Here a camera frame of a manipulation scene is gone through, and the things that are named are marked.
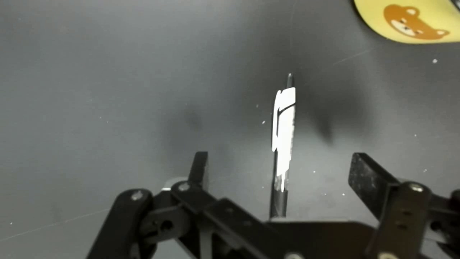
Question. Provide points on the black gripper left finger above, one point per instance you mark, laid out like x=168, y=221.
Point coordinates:
x=198, y=167

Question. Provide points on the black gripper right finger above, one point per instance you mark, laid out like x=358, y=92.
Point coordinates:
x=371, y=184

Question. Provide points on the black and white pen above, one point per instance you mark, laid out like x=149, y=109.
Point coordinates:
x=283, y=129

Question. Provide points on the yellow enamel mug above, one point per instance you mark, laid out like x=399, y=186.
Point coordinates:
x=407, y=21

